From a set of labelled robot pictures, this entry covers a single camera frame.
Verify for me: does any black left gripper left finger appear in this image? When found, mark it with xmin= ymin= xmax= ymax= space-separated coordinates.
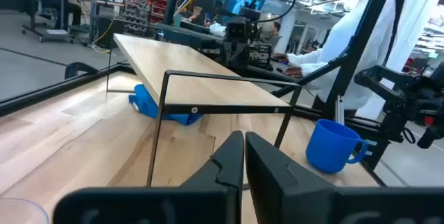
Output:
xmin=52 ymin=130 xmax=245 ymax=224

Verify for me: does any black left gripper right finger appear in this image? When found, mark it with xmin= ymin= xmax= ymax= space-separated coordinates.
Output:
xmin=244 ymin=130 xmax=444 ymax=224

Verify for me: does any blue plastic mug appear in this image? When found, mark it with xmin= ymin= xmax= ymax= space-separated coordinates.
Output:
xmin=305 ymin=119 xmax=369 ymax=174

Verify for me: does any seated person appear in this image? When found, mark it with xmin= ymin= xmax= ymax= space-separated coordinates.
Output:
xmin=259 ymin=20 xmax=282 ymax=47

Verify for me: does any person's hand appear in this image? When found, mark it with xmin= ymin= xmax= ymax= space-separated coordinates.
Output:
xmin=282 ymin=64 xmax=304 ymax=79

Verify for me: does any red parts bin rack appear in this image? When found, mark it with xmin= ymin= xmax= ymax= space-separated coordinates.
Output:
xmin=121 ymin=0 xmax=169 ymax=37

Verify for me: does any black chair part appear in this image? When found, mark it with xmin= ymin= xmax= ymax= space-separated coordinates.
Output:
xmin=64 ymin=61 xmax=101 ymax=80

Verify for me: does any clear plastic cup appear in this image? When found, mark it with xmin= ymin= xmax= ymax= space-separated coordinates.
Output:
xmin=0 ymin=198 xmax=50 ymax=224

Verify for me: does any black wheeled workbench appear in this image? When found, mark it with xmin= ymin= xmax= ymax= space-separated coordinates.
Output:
xmin=14 ymin=0 xmax=86 ymax=44

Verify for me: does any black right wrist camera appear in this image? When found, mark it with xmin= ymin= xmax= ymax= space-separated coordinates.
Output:
xmin=225 ymin=7 xmax=262 ymax=40

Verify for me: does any wooden shelf with black frame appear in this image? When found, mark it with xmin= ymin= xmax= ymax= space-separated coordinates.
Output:
xmin=105 ymin=32 xmax=302 ymax=187

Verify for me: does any black diagonal frame strut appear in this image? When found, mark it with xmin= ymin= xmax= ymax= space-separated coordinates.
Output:
xmin=270 ymin=0 xmax=398 ymax=121

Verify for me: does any black articulated equipment mount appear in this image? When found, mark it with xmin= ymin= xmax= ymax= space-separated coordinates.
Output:
xmin=353 ymin=60 xmax=444 ymax=150

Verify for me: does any black aluminium table frame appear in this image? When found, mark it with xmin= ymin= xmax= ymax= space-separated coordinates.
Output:
xmin=0 ymin=62 xmax=393 ymax=187

